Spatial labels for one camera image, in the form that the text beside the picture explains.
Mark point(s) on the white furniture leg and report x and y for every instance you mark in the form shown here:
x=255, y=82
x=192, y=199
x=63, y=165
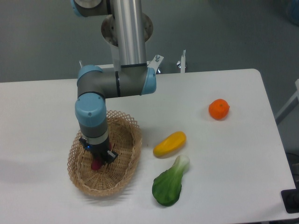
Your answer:
x=291, y=103

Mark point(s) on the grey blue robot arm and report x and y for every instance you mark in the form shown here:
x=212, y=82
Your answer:
x=131, y=76

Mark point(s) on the yellow mango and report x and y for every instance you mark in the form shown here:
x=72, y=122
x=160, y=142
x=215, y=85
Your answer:
x=170, y=144

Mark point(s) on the purple sweet potato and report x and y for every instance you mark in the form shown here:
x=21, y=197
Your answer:
x=95, y=165

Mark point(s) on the orange tangerine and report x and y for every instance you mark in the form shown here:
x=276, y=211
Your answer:
x=219, y=109

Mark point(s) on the woven wicker basket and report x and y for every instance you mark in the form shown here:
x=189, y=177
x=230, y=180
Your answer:
x=126, y=139

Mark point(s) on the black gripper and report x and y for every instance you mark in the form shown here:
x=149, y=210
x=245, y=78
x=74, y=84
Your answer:
x=107, y=156

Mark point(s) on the black box at table edge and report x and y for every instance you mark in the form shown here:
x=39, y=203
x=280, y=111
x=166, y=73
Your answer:
x=291, y=200

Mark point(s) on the green bok choy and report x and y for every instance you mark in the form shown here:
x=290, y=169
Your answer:
x=167, y=186

